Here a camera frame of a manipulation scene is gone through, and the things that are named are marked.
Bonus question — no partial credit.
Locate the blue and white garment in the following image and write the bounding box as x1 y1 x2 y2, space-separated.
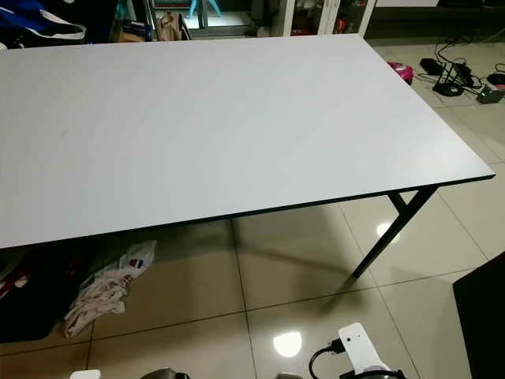
0 0 88 50

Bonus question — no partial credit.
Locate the white printed cloth bag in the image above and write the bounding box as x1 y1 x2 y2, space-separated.
63 239 157 339

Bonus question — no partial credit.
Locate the black furniture corner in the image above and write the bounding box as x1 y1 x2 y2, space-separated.
452 251 505 379

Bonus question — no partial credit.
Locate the black table leg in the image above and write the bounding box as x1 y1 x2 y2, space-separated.
352 186 440 279

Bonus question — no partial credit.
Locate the pink round object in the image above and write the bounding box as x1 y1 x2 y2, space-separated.
387 61 415 86

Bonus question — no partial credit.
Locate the beige bag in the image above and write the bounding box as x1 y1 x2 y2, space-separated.
156 12 184 42

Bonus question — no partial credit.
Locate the white glass cabinet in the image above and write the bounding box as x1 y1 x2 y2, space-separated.
118 0 376 39

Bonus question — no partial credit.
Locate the black power adapter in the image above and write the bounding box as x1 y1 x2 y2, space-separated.
420 58 444 77

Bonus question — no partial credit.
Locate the black bag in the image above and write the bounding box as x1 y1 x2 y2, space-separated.
0 251 88 344

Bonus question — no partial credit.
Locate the red and white cloth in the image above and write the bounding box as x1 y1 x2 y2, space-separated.
0 265 32 301

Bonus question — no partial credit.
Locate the device with green light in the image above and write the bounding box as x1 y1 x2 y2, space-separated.
476 83 505 105

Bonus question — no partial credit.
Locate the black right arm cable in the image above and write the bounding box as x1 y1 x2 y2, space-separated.
308 338 348 379

